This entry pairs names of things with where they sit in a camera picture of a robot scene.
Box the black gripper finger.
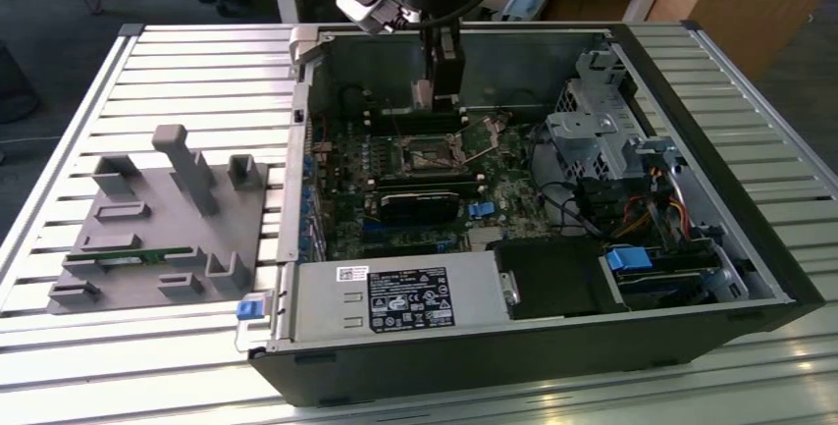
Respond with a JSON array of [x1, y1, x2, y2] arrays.
[[418, 20, 439, 83], [430, 21, 468, 115]]

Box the silver CPU chip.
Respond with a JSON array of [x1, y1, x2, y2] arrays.
[[410, 79, 435, 114]]

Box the metal socket cover frame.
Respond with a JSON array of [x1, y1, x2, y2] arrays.
[[457, 117, 510, 164]]

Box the black RAM slot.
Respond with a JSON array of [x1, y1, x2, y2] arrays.
[[377, 174, 477, 186], [377, 182, 480, 195], [379, 116, 465, 134], [377, 104, 460, 120]]

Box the CPU socket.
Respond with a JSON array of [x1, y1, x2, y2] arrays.
[[398, 133, 470, 175]]

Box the perforated metal drive cage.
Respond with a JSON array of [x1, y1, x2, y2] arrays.
[[546, 49, 676, 181]]

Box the green motherboard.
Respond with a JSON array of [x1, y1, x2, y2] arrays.
[[305, 105, 565, 262]]

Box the black graphics card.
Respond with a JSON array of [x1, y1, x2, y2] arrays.
[[377, 189, 464, 225]]

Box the silver finned heatsink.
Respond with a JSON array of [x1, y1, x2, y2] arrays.
[[468, 226, 506, 252]]

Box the black plastic shroud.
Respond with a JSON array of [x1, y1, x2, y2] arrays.
[[490, 238, 624, 321]]

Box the blue disk carrier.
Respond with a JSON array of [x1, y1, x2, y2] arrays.
[[605, 246, 656, 274]]

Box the wooden cabinet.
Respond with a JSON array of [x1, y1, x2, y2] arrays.
[[645, 0, 838, 80]]

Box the silver power supply unit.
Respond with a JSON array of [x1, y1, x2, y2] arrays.
[[287, 251, 520, 343]]

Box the grey parts rack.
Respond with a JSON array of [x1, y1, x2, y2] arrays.
[[46, 123, 271, 316]]

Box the green RAM stick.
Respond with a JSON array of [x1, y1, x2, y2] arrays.
[[65, 246, 198, 267]]

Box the black PC case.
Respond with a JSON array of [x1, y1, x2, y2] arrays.
[[245, 20, 828, 409]]

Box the black rounded floor object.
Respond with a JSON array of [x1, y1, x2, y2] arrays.
[[0, 39, 38, 125]]

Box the black round cable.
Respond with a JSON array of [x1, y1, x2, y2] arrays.
[[533, 180, 610, 240]]

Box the yellow wire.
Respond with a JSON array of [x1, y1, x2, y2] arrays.
[[665, 200, 694, 231]]

